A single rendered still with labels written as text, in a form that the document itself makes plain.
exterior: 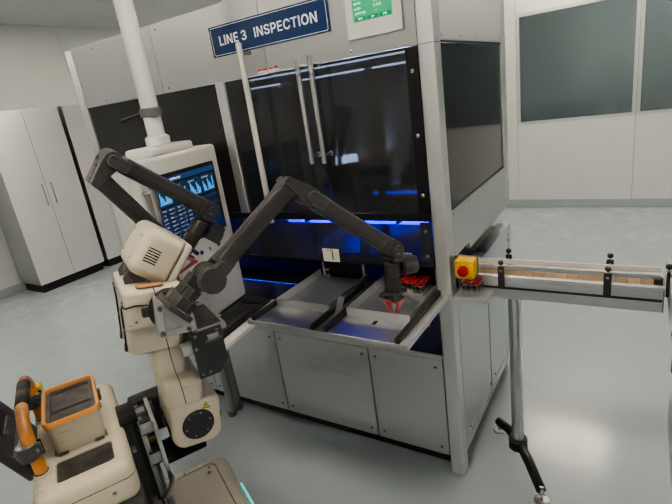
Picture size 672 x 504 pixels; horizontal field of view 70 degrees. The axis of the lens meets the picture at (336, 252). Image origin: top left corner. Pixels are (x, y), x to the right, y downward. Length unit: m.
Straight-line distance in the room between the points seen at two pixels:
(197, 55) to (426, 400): 1.82
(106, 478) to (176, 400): 0.29
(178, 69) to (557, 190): 4.99
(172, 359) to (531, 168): 5.44
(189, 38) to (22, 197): 4.19
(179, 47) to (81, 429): 1.62
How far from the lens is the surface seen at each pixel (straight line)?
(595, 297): 1.93
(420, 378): 2.18
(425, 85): 1.76
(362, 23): 1.85
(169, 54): 2.49
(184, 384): 1.65
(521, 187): 6.53
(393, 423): 2.40
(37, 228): 6.33
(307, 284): 2.19
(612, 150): 6.33
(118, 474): 1.56
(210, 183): 2.24
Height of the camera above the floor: 1.68
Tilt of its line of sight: 18 degrees down
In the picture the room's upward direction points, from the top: 8 degrees counter-clockwise
